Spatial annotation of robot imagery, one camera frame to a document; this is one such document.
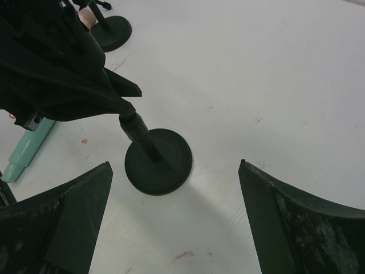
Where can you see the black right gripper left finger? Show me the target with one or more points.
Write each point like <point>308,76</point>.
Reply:
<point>56,231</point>

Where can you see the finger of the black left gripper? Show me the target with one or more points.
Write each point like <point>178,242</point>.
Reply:
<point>32,87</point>
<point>52,28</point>

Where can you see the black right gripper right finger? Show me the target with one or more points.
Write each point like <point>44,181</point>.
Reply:
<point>297,232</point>

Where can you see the mint green toy microphone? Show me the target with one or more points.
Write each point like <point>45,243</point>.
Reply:
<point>25,151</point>

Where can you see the black round-base clip mic stand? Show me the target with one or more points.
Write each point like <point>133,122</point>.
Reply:
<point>158,161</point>

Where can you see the black round-base clamp stand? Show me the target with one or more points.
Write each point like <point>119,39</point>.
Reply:
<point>110,32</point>

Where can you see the beige toy microphone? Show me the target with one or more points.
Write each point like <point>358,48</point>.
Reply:
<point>87,17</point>

